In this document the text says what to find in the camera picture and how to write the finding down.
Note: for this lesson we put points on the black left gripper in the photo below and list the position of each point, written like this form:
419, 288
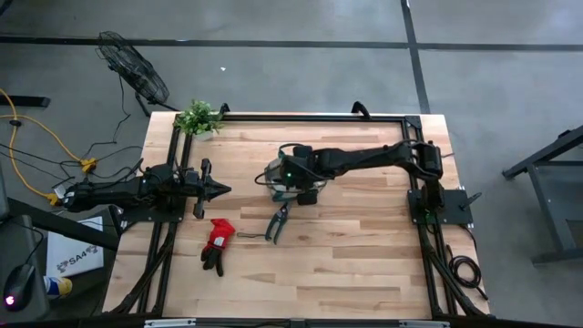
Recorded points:
202, 189

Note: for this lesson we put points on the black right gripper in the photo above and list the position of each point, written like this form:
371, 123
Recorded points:
307, 198

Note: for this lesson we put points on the red black gardening glove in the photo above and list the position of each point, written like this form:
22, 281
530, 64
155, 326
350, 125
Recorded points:
221, 232

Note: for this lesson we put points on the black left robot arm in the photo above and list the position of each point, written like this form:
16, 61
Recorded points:
118, 191

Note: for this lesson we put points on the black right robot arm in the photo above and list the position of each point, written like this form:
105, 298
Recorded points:
364, 159

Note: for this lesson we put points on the beige green gardening bag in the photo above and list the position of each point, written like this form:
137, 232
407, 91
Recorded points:
275, 193

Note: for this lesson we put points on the green plant in white pot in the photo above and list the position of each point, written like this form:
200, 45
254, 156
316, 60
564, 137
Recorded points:
198, 119

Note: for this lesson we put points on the black table clamp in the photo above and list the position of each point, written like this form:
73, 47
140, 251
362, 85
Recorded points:
224, 108
362, 109

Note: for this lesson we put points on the black floor fan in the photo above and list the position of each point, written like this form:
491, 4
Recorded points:
132, 68

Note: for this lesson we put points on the white printed box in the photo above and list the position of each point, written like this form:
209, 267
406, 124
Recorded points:
68, 248

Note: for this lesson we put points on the black diagonal metal bar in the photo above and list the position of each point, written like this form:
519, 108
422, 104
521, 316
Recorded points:
59, 223

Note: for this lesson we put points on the yellow blue white object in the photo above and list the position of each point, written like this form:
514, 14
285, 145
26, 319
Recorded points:
61, 287

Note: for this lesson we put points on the black flat floor bar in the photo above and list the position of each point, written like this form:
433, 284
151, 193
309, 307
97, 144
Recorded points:
27, 101

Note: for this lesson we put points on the grey side table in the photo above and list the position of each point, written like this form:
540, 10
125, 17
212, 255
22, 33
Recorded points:
13, 241

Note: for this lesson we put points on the black computer mouse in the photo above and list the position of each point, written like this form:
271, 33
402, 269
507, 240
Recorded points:
18, 284

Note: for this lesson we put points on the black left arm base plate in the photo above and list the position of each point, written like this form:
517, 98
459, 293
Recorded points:
150, 217

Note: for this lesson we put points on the black aluminium table frame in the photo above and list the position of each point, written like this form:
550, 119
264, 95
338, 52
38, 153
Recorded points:
319, 118

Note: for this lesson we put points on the silver metal bracket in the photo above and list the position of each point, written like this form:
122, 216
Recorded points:
423, 324
170, 323

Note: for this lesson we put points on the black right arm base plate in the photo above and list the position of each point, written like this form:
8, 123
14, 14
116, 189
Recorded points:
455, 207

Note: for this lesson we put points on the dark metal table frame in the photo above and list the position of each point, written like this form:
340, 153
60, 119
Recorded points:
552, 214

